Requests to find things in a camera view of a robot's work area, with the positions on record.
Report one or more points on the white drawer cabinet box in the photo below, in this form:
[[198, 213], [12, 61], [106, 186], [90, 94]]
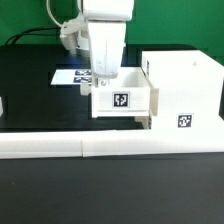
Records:
[[186, 88]]

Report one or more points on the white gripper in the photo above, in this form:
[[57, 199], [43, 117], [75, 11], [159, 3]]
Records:
[[106, 41]]

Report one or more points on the white front drawer with tag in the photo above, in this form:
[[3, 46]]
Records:
[[146, 121]]

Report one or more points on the white foam rail front left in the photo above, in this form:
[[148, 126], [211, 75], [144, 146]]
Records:
[[40, 145]]

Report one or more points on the white foam rail front right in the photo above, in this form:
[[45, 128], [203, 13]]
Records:
[[146, 142]]

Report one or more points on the white sheet with tags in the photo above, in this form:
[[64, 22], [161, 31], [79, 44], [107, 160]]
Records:
[[72, 77]]

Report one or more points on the white drawer with tag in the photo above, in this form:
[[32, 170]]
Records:
[[128, 95], [146, 121]]

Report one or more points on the white foam rail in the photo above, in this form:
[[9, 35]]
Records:
[[146, 142], [40, 145]]

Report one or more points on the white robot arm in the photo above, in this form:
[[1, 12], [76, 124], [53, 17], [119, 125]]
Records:
[[74, 32]]

